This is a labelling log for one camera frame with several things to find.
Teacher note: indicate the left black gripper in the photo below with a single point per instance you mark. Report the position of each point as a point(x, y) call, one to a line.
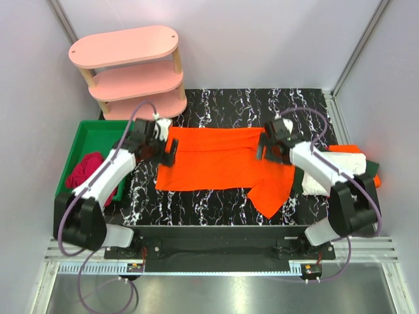
point(169, 152)

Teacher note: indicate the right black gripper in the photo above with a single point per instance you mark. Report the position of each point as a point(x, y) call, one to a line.
point(262, 148)

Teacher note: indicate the orange t-shirt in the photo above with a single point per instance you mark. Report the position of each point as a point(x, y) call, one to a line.
point(225, 158)
point(344, 148)

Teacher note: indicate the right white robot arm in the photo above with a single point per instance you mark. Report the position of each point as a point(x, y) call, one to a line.
point(353, 201)

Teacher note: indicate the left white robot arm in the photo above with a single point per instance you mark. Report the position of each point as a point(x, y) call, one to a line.
point(78, 215)

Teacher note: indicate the black marble pattern mat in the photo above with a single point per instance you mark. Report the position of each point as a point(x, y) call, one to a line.
point(141, 204)

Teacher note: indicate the green plastic bin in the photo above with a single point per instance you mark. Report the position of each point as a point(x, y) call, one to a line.
point(91, 136)

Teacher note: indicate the pink three-tier shelf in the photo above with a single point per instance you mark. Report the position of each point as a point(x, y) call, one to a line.
point(133, 72)

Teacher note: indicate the crumpled red t-shirt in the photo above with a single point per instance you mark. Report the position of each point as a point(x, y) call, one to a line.
point(84, 169)

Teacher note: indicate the folded orange t-shirt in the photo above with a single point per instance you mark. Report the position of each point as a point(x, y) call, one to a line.
point(344, 148)

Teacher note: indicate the folded dark green t-shirt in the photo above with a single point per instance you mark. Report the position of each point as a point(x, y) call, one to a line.
point(371, 169)

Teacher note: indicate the left orange connector box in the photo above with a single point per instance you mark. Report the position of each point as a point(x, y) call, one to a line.
point(135, 267)

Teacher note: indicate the orange connector box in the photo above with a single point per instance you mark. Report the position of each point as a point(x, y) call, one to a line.
point(135, 267)
point(311, 271)

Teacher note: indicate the right orange connector box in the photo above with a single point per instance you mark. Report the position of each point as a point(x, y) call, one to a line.
point(311, 271)

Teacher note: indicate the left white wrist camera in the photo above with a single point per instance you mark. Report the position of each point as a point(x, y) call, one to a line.
point(162, 126)

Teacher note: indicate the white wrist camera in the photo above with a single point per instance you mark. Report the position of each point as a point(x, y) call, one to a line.
point(162, 126)
point(283, 126)

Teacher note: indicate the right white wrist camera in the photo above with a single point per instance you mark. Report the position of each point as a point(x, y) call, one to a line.
point(283, 126)

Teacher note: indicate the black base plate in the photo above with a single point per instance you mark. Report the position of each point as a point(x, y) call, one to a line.
point(283, 242)

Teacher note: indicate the aluminium frame rail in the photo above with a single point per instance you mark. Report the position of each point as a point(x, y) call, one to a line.
point(356, 250)

